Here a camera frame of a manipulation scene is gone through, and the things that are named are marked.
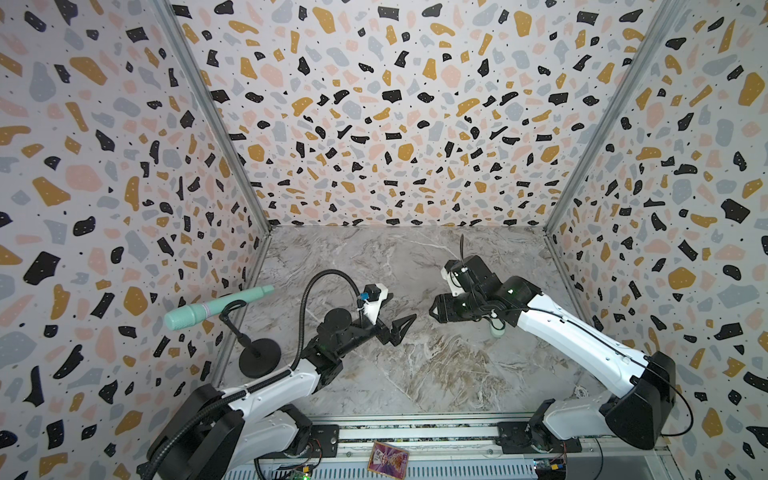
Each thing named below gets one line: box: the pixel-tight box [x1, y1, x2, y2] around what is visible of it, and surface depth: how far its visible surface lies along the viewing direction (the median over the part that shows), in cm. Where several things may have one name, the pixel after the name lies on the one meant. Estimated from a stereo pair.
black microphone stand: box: [219, 300, 282, 379], surface depth 87 cm
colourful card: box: [368, 440, 410, 480], surface depth 71 cm
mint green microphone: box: [164, 285, 275, 331], surface depth 63 cm
